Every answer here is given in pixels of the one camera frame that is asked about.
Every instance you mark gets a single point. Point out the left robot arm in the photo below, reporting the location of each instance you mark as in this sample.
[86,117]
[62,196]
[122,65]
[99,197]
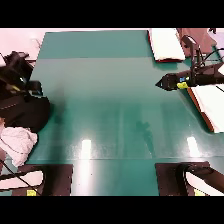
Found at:
[15,71]

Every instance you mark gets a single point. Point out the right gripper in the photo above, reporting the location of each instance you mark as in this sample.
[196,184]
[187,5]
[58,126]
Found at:
[175,81]

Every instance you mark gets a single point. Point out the white garment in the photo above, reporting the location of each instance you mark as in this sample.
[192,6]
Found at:
[16,143]
[213,103]
[166,43]

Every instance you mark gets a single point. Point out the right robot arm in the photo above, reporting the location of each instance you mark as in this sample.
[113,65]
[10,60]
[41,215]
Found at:
[210,74]

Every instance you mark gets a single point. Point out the black garment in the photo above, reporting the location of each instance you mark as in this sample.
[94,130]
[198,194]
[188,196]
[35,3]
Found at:
[28,113]

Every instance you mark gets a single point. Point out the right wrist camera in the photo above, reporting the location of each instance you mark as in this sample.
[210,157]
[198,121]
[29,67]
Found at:
[199,61]

